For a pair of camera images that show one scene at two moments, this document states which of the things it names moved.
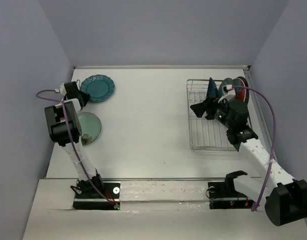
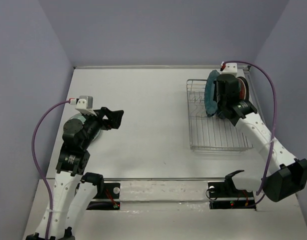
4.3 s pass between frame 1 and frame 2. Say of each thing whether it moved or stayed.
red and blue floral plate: stayed
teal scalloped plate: moved
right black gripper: moved
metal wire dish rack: stayed
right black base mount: stayed
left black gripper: moved
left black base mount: stayed
